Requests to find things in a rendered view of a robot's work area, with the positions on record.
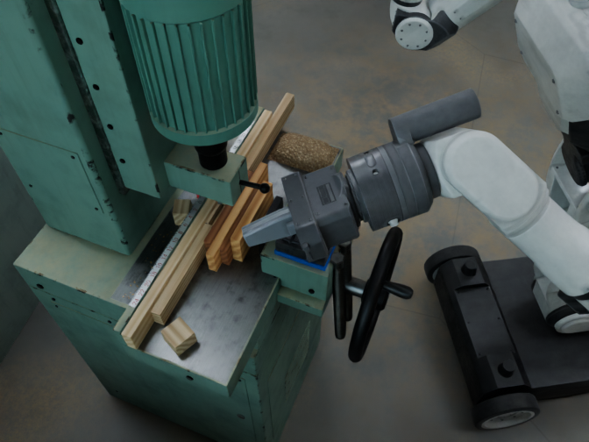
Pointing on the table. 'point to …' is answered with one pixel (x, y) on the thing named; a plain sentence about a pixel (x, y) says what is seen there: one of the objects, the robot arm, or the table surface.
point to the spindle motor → (195, 66)
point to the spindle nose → (212, 155)
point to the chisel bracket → (184, 168)
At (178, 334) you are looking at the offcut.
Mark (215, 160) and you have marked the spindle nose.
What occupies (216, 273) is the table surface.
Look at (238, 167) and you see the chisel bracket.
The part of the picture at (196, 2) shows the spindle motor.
